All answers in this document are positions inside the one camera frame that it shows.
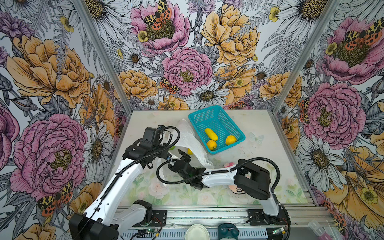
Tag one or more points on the orange yellow toy fruit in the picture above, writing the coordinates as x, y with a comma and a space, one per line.
212, 145

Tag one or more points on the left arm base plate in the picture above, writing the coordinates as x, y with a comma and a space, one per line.
156, 218

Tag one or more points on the teal plastic basket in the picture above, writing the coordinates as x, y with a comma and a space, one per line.
216, 118

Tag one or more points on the yellow toy lemon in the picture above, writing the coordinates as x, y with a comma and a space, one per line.
231, 140

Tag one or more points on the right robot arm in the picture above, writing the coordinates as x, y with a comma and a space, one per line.
257, 177

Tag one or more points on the white round lid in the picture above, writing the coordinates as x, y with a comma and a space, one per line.
197, 232

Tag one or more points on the clear plastic box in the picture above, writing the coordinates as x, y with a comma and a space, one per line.
319, 231

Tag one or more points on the small yellow toy banana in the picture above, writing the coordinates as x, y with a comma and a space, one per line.
211, 134

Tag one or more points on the white plastic bag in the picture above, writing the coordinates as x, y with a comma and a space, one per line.
189, 141

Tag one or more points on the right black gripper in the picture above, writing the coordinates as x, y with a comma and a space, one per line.
185, 156

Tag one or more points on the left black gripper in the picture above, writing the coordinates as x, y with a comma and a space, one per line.
164, 153

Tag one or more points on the dark green round container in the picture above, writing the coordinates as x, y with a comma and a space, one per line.
228, 231

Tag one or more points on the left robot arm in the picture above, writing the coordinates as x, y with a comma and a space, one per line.
99, 221

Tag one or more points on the pink plush doll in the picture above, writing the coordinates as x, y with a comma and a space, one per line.
234, 188

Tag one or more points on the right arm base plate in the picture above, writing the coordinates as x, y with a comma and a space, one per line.
256, 217

